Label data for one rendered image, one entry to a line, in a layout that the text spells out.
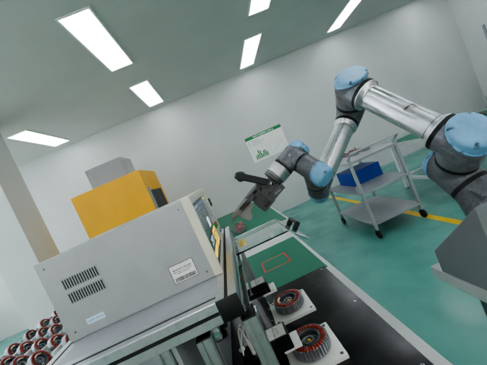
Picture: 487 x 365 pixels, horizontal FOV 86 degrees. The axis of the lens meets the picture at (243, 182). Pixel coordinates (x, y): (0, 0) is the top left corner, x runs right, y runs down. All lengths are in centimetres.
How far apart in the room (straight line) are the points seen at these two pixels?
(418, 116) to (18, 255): 459
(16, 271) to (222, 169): 387
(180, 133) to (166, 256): 558
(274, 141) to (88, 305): 571
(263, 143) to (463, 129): 542
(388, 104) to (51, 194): 677
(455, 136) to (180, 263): 79
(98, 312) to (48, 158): 646
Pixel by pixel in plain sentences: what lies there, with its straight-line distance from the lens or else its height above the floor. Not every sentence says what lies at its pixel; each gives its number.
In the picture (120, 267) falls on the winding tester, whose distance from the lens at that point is 72.
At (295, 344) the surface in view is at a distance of 85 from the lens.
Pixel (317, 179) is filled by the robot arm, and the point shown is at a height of 120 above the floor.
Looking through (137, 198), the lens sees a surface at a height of 154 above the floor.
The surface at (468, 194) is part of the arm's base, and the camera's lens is 101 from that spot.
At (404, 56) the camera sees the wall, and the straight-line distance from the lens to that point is 795.
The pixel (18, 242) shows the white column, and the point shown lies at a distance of 466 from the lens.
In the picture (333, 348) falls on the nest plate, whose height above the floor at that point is 78.
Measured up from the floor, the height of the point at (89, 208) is 170.
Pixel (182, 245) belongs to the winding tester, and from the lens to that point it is 67.
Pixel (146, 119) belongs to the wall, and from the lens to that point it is 640.
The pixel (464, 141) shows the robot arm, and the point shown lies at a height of 116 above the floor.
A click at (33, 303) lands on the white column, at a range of 479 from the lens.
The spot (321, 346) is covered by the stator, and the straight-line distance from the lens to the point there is 85.
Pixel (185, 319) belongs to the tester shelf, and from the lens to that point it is 57.
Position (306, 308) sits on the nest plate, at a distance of 106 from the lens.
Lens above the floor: 133
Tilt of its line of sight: 3 degrees down
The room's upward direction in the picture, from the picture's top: 24 degrees counter-clockwise
